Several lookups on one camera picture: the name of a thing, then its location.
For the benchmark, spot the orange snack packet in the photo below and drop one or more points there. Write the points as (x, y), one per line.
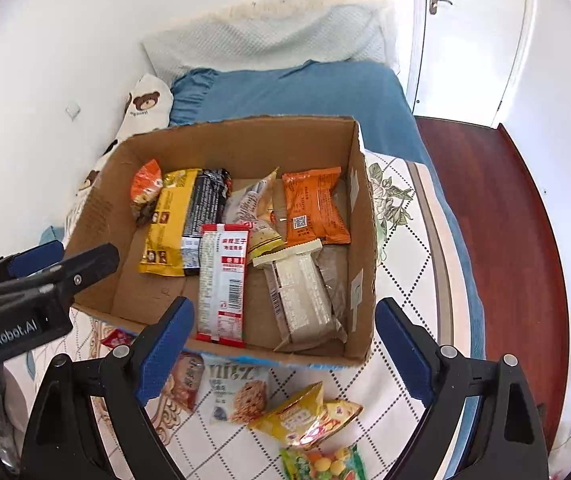
(145, 185)
(315, 210)

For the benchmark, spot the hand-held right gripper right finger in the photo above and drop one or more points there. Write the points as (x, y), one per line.
(405, 355)

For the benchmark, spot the white granola snack packet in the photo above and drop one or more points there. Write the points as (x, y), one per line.
(238, 392)

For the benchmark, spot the large yellow black packet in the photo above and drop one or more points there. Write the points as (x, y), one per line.
(170, 220)

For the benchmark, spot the white quilted pillow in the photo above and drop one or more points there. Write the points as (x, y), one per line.
(290, 35)

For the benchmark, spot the yellow red-print snack packet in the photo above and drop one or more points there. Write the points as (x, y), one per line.
(338, 412)

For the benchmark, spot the red white long packet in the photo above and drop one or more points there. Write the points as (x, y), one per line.
(223, 285)

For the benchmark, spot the brown snack packet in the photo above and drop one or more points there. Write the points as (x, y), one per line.
(188, 380)

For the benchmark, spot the white wafer packet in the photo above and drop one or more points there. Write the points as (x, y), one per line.
(300, 300)

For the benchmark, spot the green candy packet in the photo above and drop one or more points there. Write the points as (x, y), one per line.
(323, 465)

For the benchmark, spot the clear yellow-edged snack packet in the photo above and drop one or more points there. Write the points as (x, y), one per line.
(253, 205)

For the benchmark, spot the printed cardboard box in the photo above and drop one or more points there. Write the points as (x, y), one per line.
(130, 280)

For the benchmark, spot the white door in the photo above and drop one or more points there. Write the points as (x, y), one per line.
(465, 35)

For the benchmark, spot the blue cushion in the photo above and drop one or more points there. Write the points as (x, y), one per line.
(51, 234)

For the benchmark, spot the blue bed sheet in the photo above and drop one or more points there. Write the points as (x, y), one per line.
(460, 260)

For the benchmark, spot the bear print pillow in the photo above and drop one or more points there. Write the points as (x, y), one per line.
(140, 105)

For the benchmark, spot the cream fluffy pillow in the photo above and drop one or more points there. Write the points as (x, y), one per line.
(315, 0)

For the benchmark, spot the red snack packet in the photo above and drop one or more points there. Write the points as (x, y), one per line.
(115, 339)

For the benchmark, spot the white wall socket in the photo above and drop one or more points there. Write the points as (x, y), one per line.
(72, 111)

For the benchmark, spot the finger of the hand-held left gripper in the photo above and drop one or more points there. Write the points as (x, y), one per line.
(35, 257)
(88, 265)

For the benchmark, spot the blue ruffled pillow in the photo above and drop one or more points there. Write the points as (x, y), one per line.
(290, 90)

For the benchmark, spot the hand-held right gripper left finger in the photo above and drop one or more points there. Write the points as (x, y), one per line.
(163, 355)

